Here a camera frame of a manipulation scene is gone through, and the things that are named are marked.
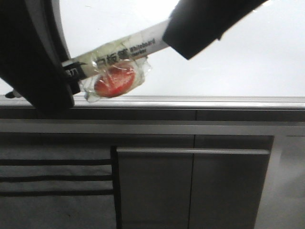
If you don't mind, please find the white whiteboard with aluminium frame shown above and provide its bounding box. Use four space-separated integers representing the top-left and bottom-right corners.
0 0 305 111

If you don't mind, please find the white whiteboard marker with magnet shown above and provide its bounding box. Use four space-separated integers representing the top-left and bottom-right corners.
5 19 170 104

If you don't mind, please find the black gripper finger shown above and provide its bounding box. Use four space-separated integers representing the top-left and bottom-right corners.
0 0 75 110
163 0 265 60

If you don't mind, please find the grey cabinet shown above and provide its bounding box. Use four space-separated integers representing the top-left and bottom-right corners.
0 108 305 229

